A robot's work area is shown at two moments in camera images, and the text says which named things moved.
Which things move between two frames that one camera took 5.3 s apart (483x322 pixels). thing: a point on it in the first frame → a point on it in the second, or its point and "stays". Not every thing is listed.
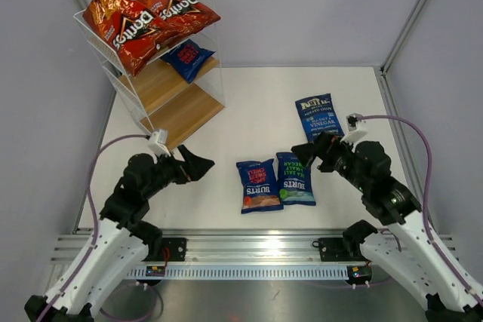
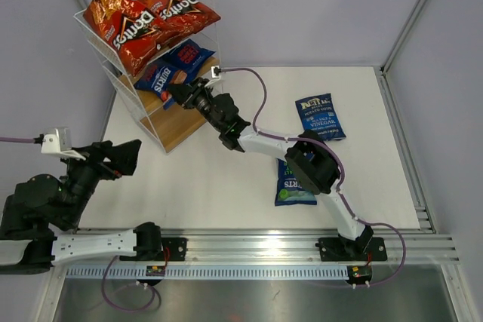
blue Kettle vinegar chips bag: (319, 114) stays
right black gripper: (326, 145) → (182, 92)
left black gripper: (192, 169) → (122, 161)
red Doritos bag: (182, 13) stays
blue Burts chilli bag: (260, 186) → (159, 77)
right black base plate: (336, 249) stays
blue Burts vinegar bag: (294, 180) stays
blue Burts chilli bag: (189, 58) stays
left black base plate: (173, 249) stays
